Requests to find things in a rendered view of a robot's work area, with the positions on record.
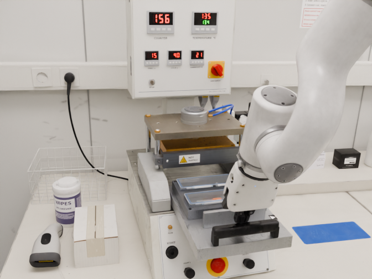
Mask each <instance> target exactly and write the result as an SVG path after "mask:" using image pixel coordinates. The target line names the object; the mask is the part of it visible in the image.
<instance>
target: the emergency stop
mask: <svg viewBox="0 0 372 279"><path fill-rule="evenodd" d="M210 267H211V269H212V271H214V272H215V273H221V272H223V271H224V269H225V261H224V260H223V259H222V258H216V259H213V260H212V261H211V264H210Z"/></svg>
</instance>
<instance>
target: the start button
mask: <svg viewBox="0 0 372 279"><path fill-rule="evenodd" d="M177 254H178V251H177V249H176V248H175V247H170V248H169V249H168V250H167V255H168V257H170V258H175V257H176V256H177Z"/></svg>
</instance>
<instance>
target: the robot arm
mask: <svg viewBox="0 0 372 279"><path fill-rule="evenodd" d="M371 43H372V0H329V1H328V3H327V4H326V6H325V7H324V8H323V10H322V11H321V13H320V15H319V16H318V17H317V19H316V20H315V22H314V23H313V24H312V26H311V27H310V29H309V30H308V32H307V33H306V35H305V36H304V37H303V39H302V41H301V42H300V44H299V46H298V49H297V52H296V65H297V72H298V92H297V94H296V93H295V92H293V91H292V90H290V89H287V88H285V87H282V86H277V85H265V86H261V87H259V88H257V89H256V90H255V91H254V94H253V96H252V100H251V105H250V109H249V113H248V116H247V120H246V124H245V128H244V132H243V136H242V139H241V143H240V148H239V152H238V154H237V158H238V161H237V162H235V164H234V166H233V168H232V169H231V171H230V174H229V176H228V178H227V181H226V184H225V188H224V192H223V196H224V197H225V198H224V200H223V202H222V203H221V205H222V207H223V209H229V210H230V211H235V214H234V221H235V222H236V223H244V222H248V220H249V218H250V215H252V214H253V213H254V212H255V210H256V209H264V208H269V207H271V206H272V205H273V204H274V201H275V199H276V195H277V191H278V186H279V184H285V183H289V182H291V181H293V180H295V179H297V178H298V177H299V176H301V175H302V174H303V173H304V172H305V171H306V170H307V169H308V168H309V167H310V166H311V165H312V164H313V163H314V162H315V160H316V159H317V158H318V157H319V156H320V155H321V154H322V152H323V151H324V150H325V148H326V147H327V145H329V143H330V142H331V140H332V138H333V137H334V135H335V133H336V131H337V129H338V126H339V124H340V121H341V118H342V114H343V109H344V101H345V86H346V80H347V76H348V73H349V71H350V69H351V68H352V66H353V65H354V64H355V63H356V62H357V60H358V59H359V58H360V57H361V56H362V54H363V53H364V52H365V51H366V50H367V48H368V47H369V46H370V44H371Z"/></svg>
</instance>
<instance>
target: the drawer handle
mask: <svg viewBox="0 0 372 279"><path fill-rule="evenodd" d="M279 224H280V223H279V221H278V220H277V219H266V220H258V221H249V222H244V223H236V224H227V225H219V226H213V228H212V231H211V243H212V244H213V246H219V239H224V238H229V237H237V236H245V235H252V234H260V233H268V232H270V234H271V235H272V236H273V238H277V237H278V235H279V229H280V227H279Z"/></svg>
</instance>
